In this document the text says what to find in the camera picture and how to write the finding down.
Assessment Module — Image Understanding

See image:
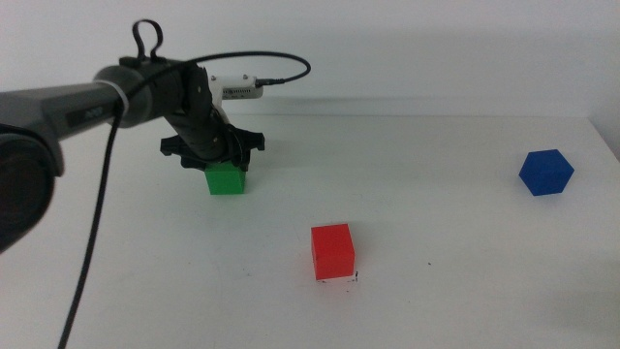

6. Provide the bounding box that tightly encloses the green cube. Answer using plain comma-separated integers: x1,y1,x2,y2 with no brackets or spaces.
204,162,247,196

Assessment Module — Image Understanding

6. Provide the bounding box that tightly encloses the red cube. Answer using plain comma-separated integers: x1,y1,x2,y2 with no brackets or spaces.
310,222,357,282

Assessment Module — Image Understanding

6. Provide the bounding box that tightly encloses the blue cube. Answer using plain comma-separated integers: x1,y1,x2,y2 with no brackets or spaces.
517,148,575,197

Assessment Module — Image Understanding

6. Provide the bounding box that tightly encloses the white zip tie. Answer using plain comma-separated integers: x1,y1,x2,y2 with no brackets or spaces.
101,79,131,111

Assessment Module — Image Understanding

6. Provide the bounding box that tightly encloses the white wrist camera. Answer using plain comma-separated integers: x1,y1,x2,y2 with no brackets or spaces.
207,73,265,101

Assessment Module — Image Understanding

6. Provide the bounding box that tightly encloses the black cable loop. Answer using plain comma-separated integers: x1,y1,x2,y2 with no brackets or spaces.
132,18,165,63

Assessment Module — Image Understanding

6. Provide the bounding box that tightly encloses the black camera cable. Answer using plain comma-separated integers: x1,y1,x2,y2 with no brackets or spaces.
56,49,313,349

